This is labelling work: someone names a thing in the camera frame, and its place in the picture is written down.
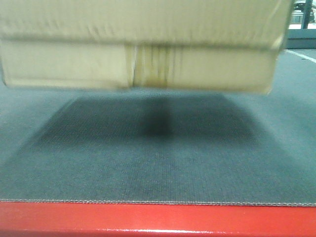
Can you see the brown cardboard carton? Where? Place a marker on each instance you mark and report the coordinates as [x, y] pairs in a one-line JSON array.
[[221, 45]]

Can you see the dark green conveyor belt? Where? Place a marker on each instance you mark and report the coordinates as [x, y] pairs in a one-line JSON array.
[[158, 146]]

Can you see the dark vertical pole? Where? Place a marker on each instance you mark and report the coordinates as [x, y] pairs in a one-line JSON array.
[[306, 14]]

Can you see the red conveyor frame edge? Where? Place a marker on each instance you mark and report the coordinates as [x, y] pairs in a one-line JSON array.
[[39, 219]]

